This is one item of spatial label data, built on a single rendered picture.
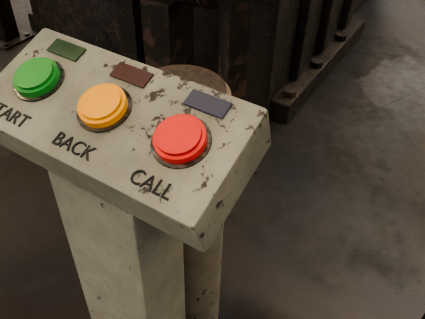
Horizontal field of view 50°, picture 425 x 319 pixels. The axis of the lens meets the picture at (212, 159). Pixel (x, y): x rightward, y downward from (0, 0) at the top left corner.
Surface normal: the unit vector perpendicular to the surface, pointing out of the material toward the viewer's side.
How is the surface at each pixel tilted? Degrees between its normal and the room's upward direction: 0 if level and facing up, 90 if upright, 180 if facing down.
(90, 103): 20
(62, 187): 90
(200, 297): 90
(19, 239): 0
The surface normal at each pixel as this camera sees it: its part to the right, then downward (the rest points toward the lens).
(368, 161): 0.02, -0.75
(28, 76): -0.16, -0.51
